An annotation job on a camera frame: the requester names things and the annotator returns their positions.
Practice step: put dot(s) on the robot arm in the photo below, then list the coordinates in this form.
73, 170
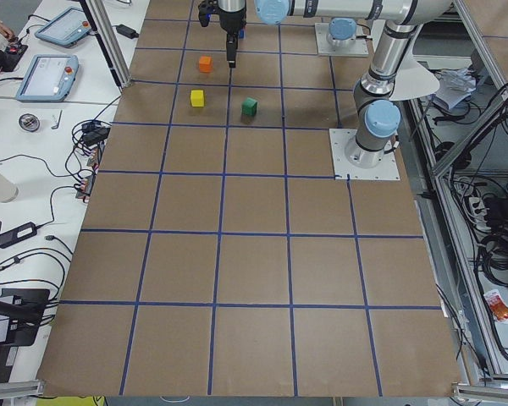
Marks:
392, 75

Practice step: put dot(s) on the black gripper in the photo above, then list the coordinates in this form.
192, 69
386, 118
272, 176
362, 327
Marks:
230, 22

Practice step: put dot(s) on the yellow wooden block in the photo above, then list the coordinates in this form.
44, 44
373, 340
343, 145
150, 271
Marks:
197, 98

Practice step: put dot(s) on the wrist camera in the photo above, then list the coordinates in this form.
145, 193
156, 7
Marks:
206, 8

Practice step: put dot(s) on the green wooden block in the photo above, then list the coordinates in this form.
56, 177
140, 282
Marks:
249, 107

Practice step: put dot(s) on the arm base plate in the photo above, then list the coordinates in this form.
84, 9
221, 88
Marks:
351, 162
328, 45

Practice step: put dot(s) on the orange wooden block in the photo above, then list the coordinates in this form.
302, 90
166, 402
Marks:
205, 64

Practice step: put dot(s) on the black power adapter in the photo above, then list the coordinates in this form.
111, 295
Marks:
17, 235

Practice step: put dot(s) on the teach pendant tablet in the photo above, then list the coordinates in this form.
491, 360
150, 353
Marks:
49, 78
66, 29

